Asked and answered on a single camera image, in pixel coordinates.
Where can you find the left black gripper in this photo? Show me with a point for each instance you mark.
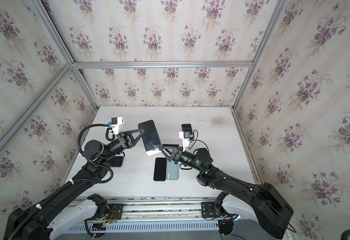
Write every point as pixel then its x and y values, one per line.
pixel 124 139

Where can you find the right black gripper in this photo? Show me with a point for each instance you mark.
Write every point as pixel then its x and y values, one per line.
pixel 175 153

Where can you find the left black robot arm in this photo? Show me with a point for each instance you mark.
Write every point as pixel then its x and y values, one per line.
pixel 34 222

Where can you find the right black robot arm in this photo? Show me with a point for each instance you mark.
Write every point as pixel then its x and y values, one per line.
pixel 260 203

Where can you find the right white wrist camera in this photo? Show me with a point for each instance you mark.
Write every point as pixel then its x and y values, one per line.
pixel 186 137

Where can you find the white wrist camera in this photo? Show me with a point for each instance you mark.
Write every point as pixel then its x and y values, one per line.
pixel 186 137
pixel 115 125

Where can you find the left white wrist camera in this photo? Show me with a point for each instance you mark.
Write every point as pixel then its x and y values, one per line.
pixel 115 125

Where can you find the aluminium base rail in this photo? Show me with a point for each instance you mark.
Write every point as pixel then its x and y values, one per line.
pixel 171 208

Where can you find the aluminium cage frame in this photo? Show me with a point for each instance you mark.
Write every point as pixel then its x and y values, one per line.
pixel 73 67

